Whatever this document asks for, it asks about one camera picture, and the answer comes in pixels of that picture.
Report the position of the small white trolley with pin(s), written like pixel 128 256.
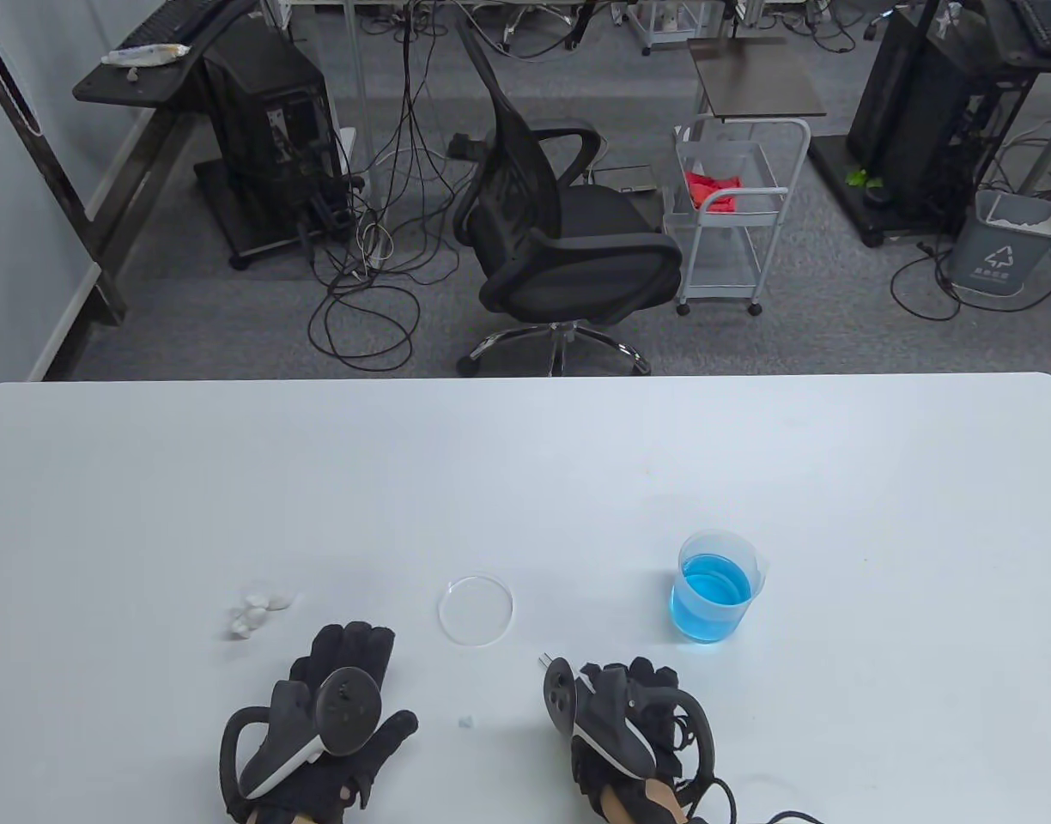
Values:
pixel 663 26

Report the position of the white metal post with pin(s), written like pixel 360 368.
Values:
pixel 361 86

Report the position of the black wheeled platform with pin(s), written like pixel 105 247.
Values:
pixel 835 172
pixel 225 215

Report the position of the black workstation stand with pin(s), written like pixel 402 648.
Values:
pixel 122 86

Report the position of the clear glass culture dish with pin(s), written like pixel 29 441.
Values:
pixel 476 609

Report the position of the black computer tower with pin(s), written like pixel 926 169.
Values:
pixel 259 112
pixel 912 94

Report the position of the grey trash bin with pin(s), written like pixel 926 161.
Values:
pixel 998 257

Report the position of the white plastic packet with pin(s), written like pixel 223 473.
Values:
pixel 143 55

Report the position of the black white tracking controller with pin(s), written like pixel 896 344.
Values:
pixel 598 717
pixel 349 708

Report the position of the black frame pole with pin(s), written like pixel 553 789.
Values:
pixel 38 146

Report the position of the black metal desk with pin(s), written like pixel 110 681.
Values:
pixel 1028 69

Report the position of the black flat device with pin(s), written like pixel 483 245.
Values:
pixel 628 178

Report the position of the red cloth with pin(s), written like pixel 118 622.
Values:
pixel 714 196

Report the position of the person's right forearm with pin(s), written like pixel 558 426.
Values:
pixel 616 807

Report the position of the black mesh office chair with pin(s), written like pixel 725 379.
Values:
pixel 577 249

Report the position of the black keyboard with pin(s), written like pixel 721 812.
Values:
pixel 1049 26
pixel 160 26

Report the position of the person's left hand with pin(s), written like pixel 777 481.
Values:
pixel 345 648

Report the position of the dark brown side table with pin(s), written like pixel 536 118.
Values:
pixel 753 81

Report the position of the black power adapter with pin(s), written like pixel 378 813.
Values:
pixel 464 146

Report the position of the person's right hand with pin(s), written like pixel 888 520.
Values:
pixel 646 674

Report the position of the small green plant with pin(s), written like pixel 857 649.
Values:
pixel 858 178

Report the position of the white crumpled trash paper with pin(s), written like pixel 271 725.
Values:
pixel 1028 221

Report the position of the clear beaker blue dye solution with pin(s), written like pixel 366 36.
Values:
pixel 706 601

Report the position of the white cotton ball clump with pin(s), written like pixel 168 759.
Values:
pixel 252 614

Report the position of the white rolling cart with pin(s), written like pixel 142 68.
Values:
pixel 723 257

